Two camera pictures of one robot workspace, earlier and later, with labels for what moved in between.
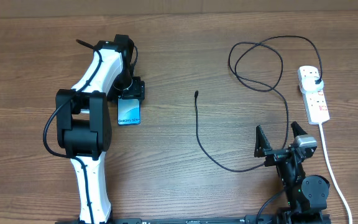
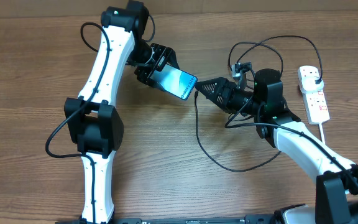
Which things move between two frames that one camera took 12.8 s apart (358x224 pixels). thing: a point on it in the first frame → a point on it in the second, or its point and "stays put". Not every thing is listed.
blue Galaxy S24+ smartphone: x=128 y=111 → x=175 y=81
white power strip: x=314 y=102 stays put
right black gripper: x=262 y=150 → x=222 y=84
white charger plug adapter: x=308 y=84 stays put
